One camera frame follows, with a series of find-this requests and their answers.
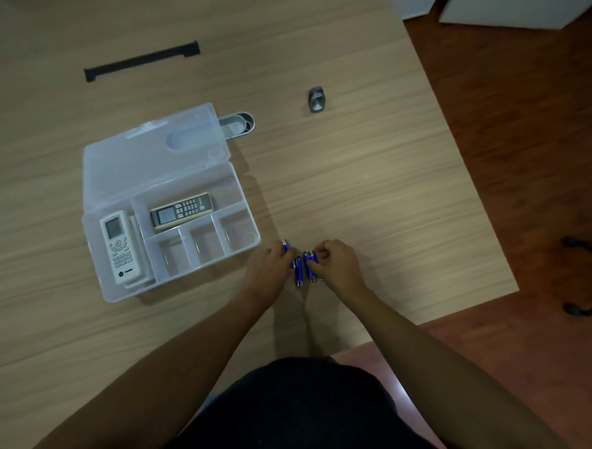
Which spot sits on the beige black remote control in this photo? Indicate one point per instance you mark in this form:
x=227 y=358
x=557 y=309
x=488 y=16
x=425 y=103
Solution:
x=182 y=210

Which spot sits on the person's black shorts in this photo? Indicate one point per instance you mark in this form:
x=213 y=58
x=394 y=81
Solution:
x=300 y=407

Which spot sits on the person's right hand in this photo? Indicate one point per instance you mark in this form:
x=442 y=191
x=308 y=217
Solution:
x=340 y=273

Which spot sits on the person's right forearm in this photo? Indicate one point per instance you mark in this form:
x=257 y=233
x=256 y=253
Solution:
x=439 y=379

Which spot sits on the person's left hand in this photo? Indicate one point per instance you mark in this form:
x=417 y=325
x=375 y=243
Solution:
x=270 y=277

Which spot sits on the small grey metal clip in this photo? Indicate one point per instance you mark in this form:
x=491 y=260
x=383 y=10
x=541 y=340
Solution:
x=317 y=99

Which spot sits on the white cabinet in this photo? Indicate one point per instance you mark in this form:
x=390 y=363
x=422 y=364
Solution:
x=416 y=7

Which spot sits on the person's left forearm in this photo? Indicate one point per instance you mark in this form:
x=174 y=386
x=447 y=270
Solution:
x=152 y=384

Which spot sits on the clear plastic organizer box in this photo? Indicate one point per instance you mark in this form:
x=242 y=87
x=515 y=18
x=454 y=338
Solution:
x=138 y=157

